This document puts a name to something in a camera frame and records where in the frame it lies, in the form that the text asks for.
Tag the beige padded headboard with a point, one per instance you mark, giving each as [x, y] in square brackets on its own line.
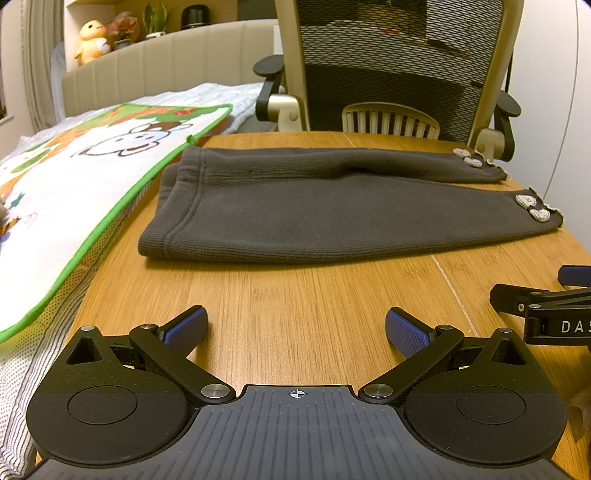
[184, 60]

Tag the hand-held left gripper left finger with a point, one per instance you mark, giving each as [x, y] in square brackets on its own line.
[188, 330]

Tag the dark grey pants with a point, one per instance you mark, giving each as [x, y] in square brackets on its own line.
[323, 207]

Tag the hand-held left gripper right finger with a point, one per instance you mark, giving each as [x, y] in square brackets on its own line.
[407, 331]

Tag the reddish potted plant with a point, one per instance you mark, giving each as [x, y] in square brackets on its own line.
[122, 30]

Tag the beige mesh office chair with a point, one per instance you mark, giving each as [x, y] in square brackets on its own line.
[392, 60]

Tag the cartoon printed blanket green edge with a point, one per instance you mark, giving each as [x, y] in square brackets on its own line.
[83, 184]

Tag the white wall shelf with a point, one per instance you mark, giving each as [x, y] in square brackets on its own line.
[87, 9]

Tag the yellow plush duck toy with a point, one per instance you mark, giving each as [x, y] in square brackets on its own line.
[92, 41]

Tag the green plant in white pot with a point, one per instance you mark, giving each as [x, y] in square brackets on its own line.
[154, 23]

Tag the black round speaker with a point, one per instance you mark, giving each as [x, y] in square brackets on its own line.
[195, 17]

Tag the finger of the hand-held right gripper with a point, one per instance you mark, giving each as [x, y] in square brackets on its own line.
[575, 276]
[505, 297]

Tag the pale curtain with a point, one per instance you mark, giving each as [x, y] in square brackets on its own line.
[44, 60]

